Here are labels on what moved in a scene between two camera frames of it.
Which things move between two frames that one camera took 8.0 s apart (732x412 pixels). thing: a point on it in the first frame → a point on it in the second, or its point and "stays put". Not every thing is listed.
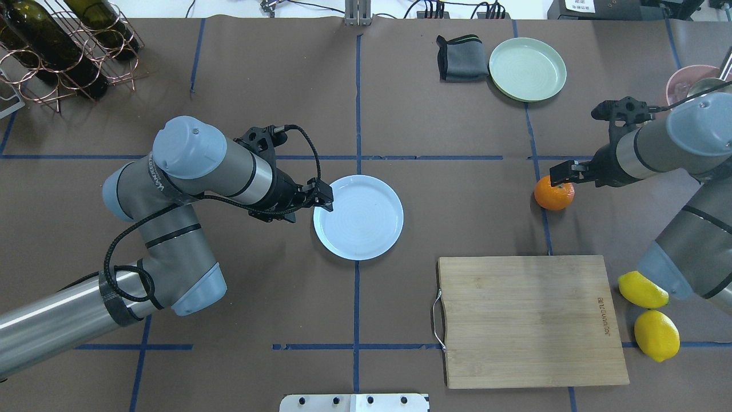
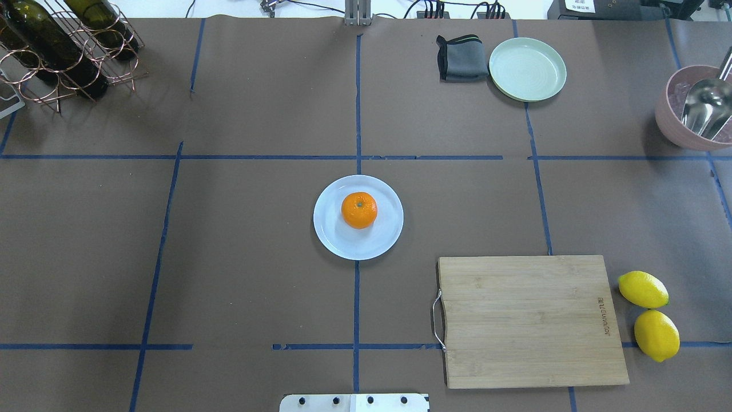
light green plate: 527,70 stays put
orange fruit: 553,198 → 359,210
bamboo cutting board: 529,321 stays put
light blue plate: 366,220 stays put
